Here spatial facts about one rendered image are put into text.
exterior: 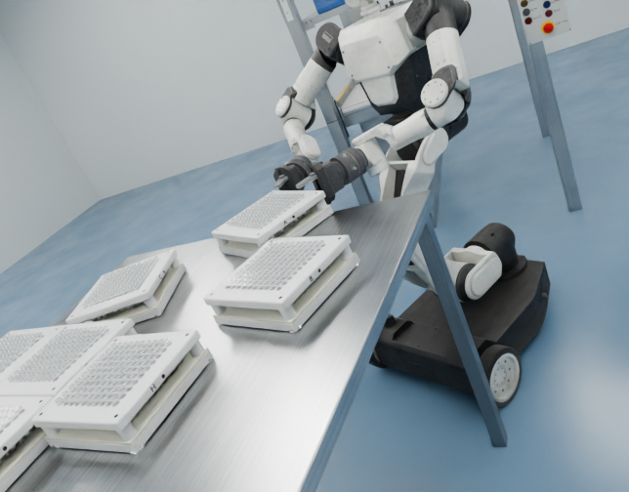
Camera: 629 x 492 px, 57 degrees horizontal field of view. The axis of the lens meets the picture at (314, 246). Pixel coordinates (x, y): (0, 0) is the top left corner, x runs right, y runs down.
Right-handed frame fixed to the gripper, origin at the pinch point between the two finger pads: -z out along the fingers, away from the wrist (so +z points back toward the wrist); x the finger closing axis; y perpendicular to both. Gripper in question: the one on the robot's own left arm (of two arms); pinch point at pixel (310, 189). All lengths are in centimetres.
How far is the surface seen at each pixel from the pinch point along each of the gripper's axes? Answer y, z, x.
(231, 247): 7.0, -25.5, 4.5
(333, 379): -65, -41, 7
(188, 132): 553, 151, 48
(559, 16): 22, 146, 1
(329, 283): -41.6, -24.7, 5.0
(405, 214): -31.8, 5.5, 7.1
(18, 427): -26, -87, 0
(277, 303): -45, -38, 0
